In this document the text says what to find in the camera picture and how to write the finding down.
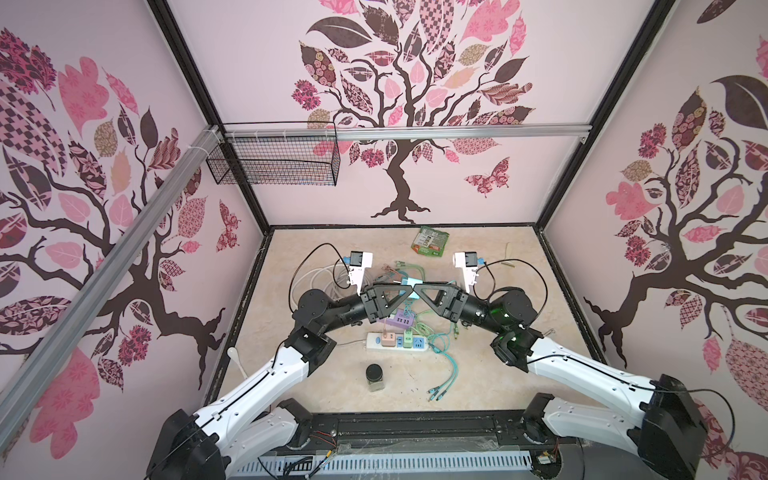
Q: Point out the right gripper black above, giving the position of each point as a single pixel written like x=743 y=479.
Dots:
x=458 y=304

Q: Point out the small green charger plug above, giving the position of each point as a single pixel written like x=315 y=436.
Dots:
x=405 y=340

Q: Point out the purple power strip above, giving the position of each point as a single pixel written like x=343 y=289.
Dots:
x=400 y=319

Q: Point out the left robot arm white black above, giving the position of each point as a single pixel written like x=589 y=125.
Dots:
x=251 y=420

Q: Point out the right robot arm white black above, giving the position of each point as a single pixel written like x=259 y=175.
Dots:
x=655 y=419

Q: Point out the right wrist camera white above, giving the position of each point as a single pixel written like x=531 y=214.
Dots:
x=468 y=263

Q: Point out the pink charger plug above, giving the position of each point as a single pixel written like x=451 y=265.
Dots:
x=388 y=340

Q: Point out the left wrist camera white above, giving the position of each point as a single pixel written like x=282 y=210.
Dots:
x=358 y=263

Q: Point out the white slotted cable duct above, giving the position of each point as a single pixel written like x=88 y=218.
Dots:
x=383 y=465

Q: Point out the green snack packet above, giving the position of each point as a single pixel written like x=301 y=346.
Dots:
x=430 y=242

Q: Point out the teal green charger plug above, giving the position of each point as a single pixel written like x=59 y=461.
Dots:
x=411 y=281

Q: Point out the black wire mesh basket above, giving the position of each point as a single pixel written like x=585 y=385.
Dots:
x=294 y=153

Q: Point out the aluminium rail bar back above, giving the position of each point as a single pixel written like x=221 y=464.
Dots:
x=408 y=132

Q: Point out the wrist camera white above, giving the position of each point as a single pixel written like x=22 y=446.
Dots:
x=358 y=263
x=468 y=263

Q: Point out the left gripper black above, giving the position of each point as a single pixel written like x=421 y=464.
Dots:
x=376 y=304

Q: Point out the white blue power strip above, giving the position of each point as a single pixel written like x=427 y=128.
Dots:
x=420 y=344

